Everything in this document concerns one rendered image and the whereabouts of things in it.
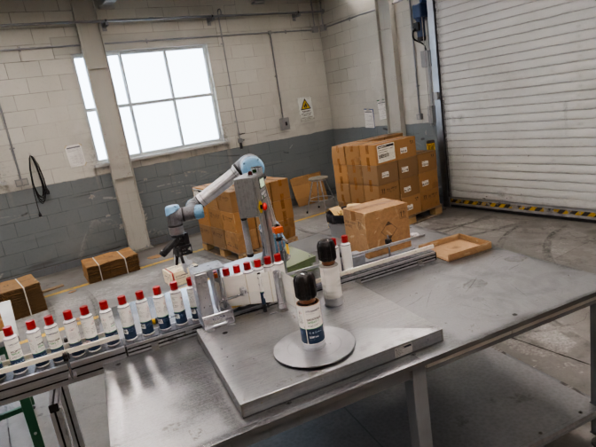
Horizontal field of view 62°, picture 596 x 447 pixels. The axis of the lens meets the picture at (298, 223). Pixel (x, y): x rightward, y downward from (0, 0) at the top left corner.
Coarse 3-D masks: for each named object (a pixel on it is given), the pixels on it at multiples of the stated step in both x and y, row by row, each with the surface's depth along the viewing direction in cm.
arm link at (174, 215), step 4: (176, 204) 258; (168, 208) 253; (172, 208) 253; (176, 208) 255; (180, 208) 256; (168, 212) 254; (172, 212) 253; (176, 212) 255; (180, 212) 255; (168, 216) 255; (172, 216) 254; (176, 216) 255; (180, 216) 255; (168, 220) 256; (172, 220) 254; (176, 220) 255; (180, 220) 256; (168, 224) 257; (172, 224) 255; (176, 224) 256; (180, 224) 257
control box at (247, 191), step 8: (240, 176) 233; (248, 176) 229; (256, 176) 232; (240, 184) 229; (248, 184) 228; (256, 184) 231; (240, 192) 230; (248, 192) 229; (256, 192) 229; (240, 200) 231; (248, 200) 230; (256, 200) 230; (264, 200) 241; (240, 208) 232; (248, 208) 231; (256, 208) 230; (240, 216) 233; (248, 216) 232; (256, 216) 231
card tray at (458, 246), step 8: (440, 240) 293; (448, 240) 296; (456, 240) 297; (464, 240) 294; (472, 240) 289; (480, 240) 283; (488, 240) 277; (432, 248) 289; (440, 248) 287; (448, 248) 285; (456, 248) 283; (464, 248) 281; (472, 248) 270; (480, 248) 273; (488, 248) 275; (440, 256) 274; (448, 256) 265; (456, 256) 267; (464, 256) 269
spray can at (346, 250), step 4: (344, 236) 251; (344, 240) 251; (348, 240) 252; (344, 244) 251; (348, 244) 251; (344, 248) 251; (348, 248) 251; (344, 252) 252; (348, 252) 252; (344, 256) 253; (348, 256) 252; (344, 260) 253; (348, 260) 253; (344, 264) 254; (348, 264) 253; (352, 264) 255; (344, 268) 255; (348, 268) 254; (352, 272) 255
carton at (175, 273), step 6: (180, 264) 267; (192, 264) 264; (162, 270) 263; (168, 270) 261; (174, 270) 260; (180, 270) 258; (168, 276) 257; (174, 276) 256; (180, 276) 257; (186, 276) 259; (168, 282) 261; (180, 282) 258; (186, 282) 260
